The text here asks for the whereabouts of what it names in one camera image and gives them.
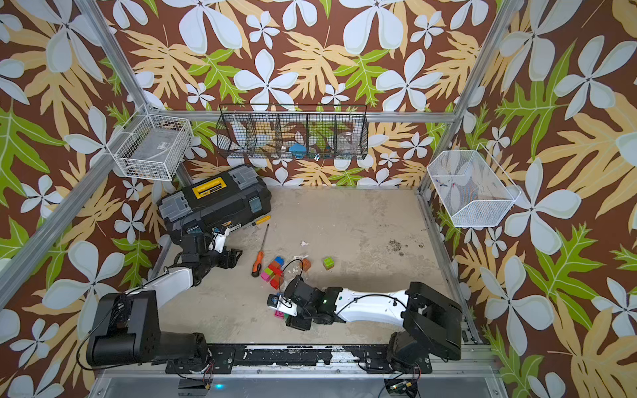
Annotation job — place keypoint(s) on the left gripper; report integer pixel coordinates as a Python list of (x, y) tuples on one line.
[(230, 258)]

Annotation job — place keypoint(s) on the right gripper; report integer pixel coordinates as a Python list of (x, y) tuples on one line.
[(296, 323)]

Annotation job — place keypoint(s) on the lime green lego brick front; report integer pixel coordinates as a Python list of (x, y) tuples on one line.
[(328, 263)]

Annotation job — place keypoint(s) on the red square lego brick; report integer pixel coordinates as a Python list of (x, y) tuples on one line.
[(275, 270)]

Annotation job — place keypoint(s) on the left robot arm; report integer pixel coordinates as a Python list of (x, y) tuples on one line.
[(127, 331)]

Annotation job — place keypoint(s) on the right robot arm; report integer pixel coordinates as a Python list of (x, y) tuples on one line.
[(430, 321)]

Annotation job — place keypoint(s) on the black deli toolbox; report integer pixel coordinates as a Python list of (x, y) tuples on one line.
[(226, 201)]

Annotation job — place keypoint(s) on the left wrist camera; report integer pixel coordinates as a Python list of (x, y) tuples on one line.
[(218, 239)]

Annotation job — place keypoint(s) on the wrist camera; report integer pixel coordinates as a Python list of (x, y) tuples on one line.
[(282, 305), (218, 239)]

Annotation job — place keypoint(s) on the orange black handled screwdriver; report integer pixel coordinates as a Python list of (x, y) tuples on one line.
[(257, 266)]

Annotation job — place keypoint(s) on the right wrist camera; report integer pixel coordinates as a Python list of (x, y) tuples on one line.
[(282, 305)]

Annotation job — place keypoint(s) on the small yellow handled screwdriver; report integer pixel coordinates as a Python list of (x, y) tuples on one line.
[(261, 220)]

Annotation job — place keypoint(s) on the white wire basket left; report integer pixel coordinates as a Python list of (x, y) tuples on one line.
[(151, 145)]

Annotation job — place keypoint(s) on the white wire basket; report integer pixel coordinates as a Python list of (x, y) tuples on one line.
[(473, 187), (151, 145)]

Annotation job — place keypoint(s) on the black wire basket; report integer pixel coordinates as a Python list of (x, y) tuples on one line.
[(294, 132)]

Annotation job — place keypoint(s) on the white wire basket right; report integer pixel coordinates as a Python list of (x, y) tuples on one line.
[(473, 187)]

